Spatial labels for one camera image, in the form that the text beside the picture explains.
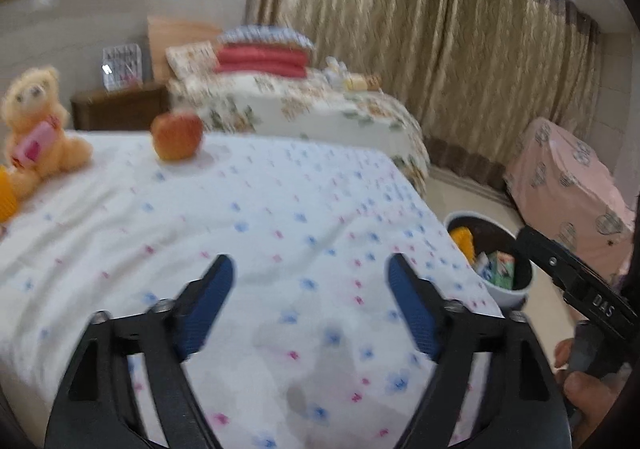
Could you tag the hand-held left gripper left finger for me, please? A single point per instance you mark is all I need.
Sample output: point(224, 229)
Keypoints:
point(207, 309)

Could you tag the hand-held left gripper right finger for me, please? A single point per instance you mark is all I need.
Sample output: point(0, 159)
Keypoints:
point(412, 309)

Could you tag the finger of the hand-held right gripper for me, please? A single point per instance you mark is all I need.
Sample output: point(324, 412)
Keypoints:
point(545, 259)

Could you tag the green carton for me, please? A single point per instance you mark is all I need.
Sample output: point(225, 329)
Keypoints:
point(502, 266)

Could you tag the white trash bin black liner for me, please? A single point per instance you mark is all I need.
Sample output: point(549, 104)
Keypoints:
point(500, 295)

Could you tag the yellow foam fruit net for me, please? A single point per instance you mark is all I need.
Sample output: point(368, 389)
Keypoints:
point(462, 239)
point(6, 194)

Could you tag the person's right hand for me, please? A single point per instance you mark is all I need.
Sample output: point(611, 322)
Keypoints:
point(592, 396)

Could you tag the pink cloth covered furniture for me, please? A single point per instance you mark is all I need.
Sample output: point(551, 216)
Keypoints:
point(565, 169)

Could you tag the white flower print bedsheet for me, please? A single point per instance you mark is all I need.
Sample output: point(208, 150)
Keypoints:
point(275, 229)

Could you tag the red yellow apple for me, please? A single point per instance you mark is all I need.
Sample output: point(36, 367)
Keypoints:
point(175, 136)

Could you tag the bed with floral bedspread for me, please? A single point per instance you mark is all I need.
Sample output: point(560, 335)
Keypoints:
point(325, 114)

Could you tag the wooden nightstand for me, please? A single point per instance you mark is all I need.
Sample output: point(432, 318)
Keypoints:
point(120, 109)

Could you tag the yellow plush toy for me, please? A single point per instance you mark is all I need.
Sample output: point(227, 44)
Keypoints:
point(362, 81)

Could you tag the beige patterned curtain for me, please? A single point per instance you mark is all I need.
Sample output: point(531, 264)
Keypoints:
point(425, 54)

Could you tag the white bunny plush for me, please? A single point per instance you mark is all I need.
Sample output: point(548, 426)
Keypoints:
point(335, 69)

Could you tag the floral pillow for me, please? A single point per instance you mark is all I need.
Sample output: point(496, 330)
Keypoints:
point(192, 56)

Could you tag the folded red blanket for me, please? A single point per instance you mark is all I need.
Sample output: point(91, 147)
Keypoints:
point(260, 60)

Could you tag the wooden headboard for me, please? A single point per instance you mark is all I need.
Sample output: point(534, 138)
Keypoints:
point(175, 36)

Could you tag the beige teddy bear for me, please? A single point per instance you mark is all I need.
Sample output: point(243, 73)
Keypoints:
point(35, 94)

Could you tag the blue white patterned cushion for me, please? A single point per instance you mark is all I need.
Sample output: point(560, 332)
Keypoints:
point(265, 35)

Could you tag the photo grid frame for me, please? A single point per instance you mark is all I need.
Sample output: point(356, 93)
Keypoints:
point(122, 66)

